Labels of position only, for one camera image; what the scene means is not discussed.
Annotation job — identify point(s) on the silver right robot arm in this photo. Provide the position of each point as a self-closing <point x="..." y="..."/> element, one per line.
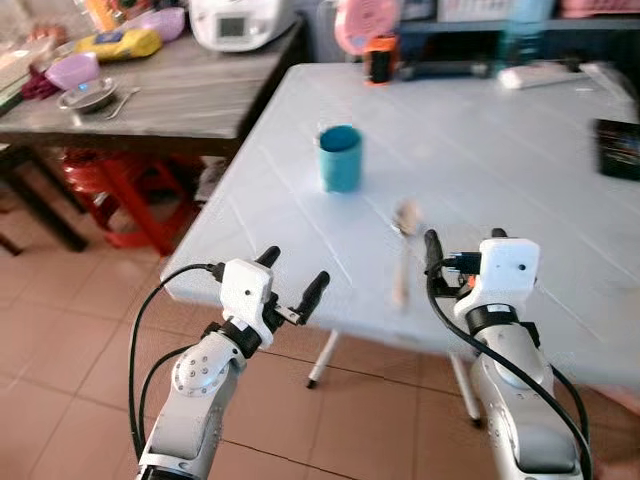
<point x="520" y="400"/>

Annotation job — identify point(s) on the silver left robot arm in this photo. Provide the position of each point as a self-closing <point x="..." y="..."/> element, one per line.
<point x="200" y="375"/>

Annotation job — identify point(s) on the wooden spoon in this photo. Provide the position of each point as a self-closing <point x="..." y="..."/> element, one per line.
<point x="406" y="217"/>

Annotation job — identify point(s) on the white table leg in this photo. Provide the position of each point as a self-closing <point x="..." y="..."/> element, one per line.
<point x="322" y="360"/>
<point x="466" y="388"/>

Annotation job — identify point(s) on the blue cup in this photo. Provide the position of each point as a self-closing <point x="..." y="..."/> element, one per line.
<point x="340" y="160"/>

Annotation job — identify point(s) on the red plastic stool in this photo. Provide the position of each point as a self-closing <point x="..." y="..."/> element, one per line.
<point x="135" y="195"/>

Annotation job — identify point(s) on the black box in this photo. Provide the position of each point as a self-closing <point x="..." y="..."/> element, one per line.
<point x="620" y="148"/>

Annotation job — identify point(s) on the white power strip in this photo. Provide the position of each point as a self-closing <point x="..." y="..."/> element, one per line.
<point x="545" y="76"/>

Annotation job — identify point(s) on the dark grey side table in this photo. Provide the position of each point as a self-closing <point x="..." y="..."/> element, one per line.
<point x="190" y="95"/>

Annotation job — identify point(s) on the black and orange container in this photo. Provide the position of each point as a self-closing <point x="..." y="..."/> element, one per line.
<point x="381" y="60"/>

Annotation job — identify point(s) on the teal bottle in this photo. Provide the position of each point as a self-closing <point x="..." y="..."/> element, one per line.
<point x="525" y="30"/>

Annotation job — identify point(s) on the metal spoon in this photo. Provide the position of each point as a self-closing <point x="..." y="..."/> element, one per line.
<point x="122" y="102"/>

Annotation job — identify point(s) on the white rice cooker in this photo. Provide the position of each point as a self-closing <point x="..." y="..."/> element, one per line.
<point x="240" y="22"/>

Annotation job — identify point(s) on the pink round appliance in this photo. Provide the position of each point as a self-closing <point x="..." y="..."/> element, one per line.
<point x="365" y="25"/>

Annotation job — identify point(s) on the metal bowl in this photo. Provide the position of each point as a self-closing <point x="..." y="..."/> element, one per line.
<point x="88" y="96"/>

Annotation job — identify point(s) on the large purple plastic bowl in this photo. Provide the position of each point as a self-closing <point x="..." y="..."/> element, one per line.
<point x="163" y="22"/>

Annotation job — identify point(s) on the yellow package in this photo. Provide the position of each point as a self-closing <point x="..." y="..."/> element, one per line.
<point x="120" y="44"/>

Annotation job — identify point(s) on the small purple plastic bowl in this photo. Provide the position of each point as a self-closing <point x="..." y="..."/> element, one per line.
<point x="73" y="71"/>

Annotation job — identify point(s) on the dark red cloth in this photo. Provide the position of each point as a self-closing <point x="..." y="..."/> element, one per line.
<point x="38" y="86"/>

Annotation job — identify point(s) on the orange bottle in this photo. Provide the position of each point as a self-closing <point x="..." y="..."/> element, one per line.
<point x="102" y="13"/>

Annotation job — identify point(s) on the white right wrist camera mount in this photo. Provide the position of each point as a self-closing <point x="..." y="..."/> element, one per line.
<point x="502" y="270"/>

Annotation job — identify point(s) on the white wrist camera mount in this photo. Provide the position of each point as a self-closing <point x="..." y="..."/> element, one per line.
<point x="245" y="290"/>
<point x="502" y="270"/>

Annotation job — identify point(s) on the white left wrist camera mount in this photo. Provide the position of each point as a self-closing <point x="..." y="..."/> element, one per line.
<point x="245" y="290"/>

